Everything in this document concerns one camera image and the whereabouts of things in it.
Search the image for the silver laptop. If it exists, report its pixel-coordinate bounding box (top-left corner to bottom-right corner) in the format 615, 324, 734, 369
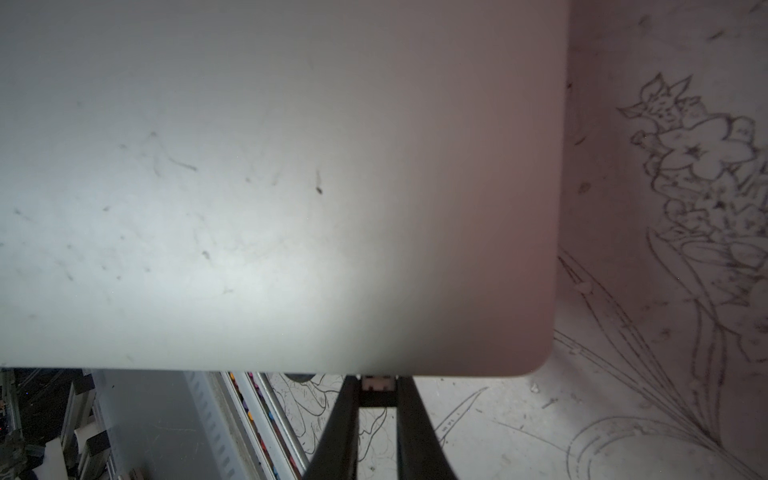
1, 1, 570, 377

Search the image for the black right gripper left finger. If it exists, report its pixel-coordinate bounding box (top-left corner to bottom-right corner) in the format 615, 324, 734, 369
302, 376, 361, 480

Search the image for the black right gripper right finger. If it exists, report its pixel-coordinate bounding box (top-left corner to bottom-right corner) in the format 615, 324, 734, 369
396, 377, 457, 480

